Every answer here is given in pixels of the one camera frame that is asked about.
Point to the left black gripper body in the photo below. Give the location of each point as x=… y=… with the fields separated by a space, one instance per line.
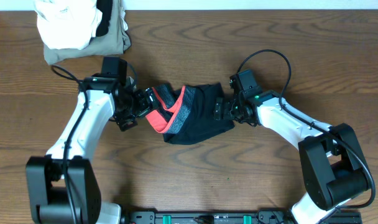
x=148 y=100

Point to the black folded garment on pile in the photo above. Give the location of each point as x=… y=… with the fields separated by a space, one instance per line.
x=105 y=6

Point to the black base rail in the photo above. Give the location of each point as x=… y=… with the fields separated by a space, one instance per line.
x=261 y=217

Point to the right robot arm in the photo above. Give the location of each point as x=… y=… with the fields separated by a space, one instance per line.
x=333 y=166

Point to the white folded garment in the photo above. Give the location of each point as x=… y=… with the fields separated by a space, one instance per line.
x=67 y=24

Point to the khaki folded garment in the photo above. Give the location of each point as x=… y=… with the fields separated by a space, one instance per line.
x=116 y=41

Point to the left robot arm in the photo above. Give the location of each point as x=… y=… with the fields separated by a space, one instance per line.
x=62 y=185

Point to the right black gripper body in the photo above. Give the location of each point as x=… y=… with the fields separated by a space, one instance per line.
x=231 y=109

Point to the black leggings with coral cuffs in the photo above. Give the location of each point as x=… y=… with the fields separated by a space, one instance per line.
x=185 y=116

